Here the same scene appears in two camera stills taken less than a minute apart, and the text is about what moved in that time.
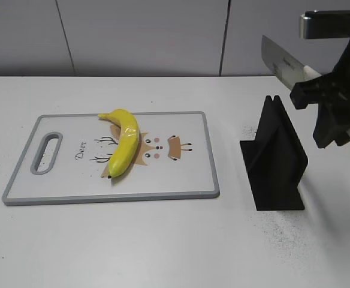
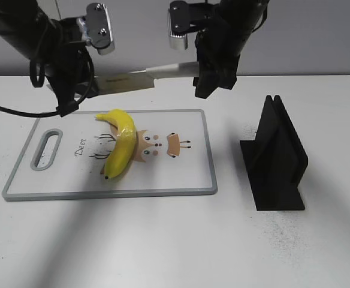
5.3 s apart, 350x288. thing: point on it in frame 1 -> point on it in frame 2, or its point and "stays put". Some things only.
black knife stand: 275,161 stays put
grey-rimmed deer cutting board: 66,158 stays put
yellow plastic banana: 127,145 stays put
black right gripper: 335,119 -> 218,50
